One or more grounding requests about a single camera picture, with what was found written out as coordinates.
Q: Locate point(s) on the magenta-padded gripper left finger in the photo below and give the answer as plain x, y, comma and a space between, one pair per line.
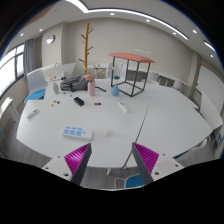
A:
76, 160

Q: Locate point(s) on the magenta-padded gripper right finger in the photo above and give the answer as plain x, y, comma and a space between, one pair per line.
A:
146, 160

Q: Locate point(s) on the blue seat office chair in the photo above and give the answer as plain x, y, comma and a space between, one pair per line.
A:
133, 181

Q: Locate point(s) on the flat white bar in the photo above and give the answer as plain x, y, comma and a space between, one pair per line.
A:
123, 107

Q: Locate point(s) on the small black box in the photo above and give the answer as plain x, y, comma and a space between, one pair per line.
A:
79, 101

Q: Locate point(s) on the white remote control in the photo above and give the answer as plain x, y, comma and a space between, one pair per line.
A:
32, 113

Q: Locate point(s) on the black marker pen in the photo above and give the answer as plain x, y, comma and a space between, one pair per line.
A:
67, 94

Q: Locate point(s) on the pink vase with flower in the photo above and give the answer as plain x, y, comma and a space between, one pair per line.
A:
91, 89

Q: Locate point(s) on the green vase with dried stems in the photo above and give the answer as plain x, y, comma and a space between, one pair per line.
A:
55, 88

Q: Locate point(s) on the blue vase with stems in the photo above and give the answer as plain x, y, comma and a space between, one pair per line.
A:
115, 90

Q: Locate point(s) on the grey backpack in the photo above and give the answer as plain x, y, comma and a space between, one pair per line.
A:
75, 83

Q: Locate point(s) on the white side table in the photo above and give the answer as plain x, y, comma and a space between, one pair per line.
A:
8, 108

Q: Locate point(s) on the white chair blue cushion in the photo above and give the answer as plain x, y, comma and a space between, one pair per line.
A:
35, 81

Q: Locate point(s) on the whiteboard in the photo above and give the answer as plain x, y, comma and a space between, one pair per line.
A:
211, 88

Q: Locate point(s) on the window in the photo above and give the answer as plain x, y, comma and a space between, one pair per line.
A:
10, 70

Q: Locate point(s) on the grey curtain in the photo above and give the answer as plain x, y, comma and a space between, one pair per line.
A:
29, 58

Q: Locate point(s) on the wooden coat tree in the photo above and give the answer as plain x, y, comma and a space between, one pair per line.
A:
87, 46

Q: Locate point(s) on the round ceiling lights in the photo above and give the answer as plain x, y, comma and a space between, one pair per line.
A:
112, 14

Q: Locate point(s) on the ceiling strip light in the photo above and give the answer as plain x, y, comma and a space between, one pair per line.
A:
77, 4

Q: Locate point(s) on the black frame stand orange top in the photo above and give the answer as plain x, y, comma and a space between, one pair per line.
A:
131, 56

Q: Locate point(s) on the round wall clock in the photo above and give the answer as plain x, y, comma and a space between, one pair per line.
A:
50, 39

